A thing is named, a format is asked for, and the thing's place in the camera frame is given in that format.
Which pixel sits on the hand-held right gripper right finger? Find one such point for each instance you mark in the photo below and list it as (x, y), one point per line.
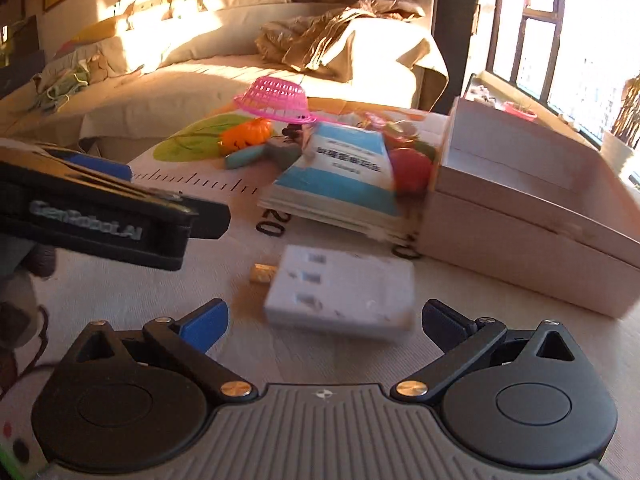
(445, 324)

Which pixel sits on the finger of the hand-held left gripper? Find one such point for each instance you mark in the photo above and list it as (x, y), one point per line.
(210, 220)
(100, 166)

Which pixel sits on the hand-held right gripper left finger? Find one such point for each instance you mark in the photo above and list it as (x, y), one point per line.
(205, 325)

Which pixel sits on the teal toy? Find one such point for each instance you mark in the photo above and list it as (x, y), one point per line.
(242, 157)

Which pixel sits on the orange plastic toy cup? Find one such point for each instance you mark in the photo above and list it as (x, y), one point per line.
(247, 137)

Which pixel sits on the cardboard box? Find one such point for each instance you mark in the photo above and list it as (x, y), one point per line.
(525, 220)

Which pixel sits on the blue and white book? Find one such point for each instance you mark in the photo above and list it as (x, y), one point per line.
(340, 175)

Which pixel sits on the pink plastic basket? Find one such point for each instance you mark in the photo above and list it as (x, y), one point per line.
(275, 97)

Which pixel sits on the red toy apple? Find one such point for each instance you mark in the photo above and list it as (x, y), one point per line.
(411, 170)

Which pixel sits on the person's left hand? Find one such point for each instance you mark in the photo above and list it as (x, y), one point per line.
(20, 270)

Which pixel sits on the printed play mat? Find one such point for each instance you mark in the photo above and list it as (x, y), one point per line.
(150, 270)

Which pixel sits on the green cloth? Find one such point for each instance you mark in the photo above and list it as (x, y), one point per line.
(60, 85)

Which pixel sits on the grey toy piece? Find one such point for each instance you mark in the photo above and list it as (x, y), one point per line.
(282, 155)

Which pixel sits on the beige sofa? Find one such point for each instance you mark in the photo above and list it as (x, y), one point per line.
(175, 75)

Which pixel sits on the dark toy figure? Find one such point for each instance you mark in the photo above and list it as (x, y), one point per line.
(296, 134)

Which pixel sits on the brown crumpled cloth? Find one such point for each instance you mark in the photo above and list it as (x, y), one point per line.
(325, 35)

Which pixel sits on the red bowl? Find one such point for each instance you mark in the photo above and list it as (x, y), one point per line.
(520, 110)

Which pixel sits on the potted plant in white pot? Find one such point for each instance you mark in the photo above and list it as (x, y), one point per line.
(622, 130)

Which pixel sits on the black framed window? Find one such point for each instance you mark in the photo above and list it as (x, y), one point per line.
(520, 20)

